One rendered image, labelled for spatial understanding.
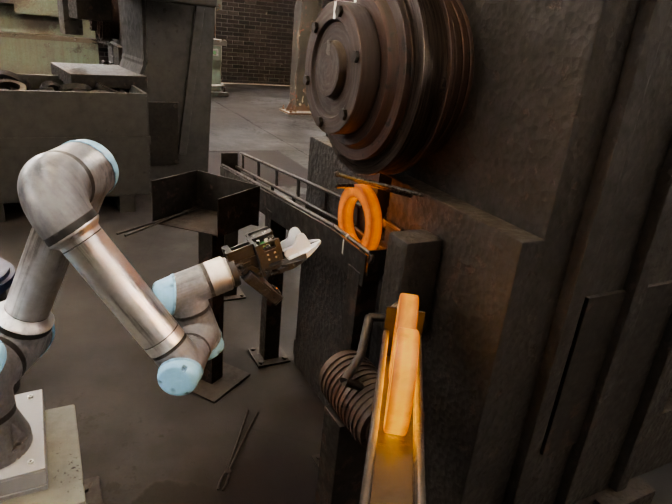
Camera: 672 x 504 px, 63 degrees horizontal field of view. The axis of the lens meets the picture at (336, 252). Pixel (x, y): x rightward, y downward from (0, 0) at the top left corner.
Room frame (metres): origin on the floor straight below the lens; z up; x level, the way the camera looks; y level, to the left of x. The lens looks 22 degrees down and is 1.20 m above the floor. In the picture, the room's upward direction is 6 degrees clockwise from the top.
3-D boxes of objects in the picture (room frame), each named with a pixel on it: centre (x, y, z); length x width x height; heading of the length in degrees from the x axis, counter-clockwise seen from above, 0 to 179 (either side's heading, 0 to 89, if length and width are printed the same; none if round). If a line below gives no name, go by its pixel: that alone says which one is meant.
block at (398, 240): (1.13, -0.17, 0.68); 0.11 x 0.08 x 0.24; 119
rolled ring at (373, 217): (1.33, -0.05, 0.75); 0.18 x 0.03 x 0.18; 28
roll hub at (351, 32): (1.28, 0.04, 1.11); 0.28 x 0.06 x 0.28; 29
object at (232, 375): (1.64, 0.42, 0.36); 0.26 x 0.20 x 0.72; 64
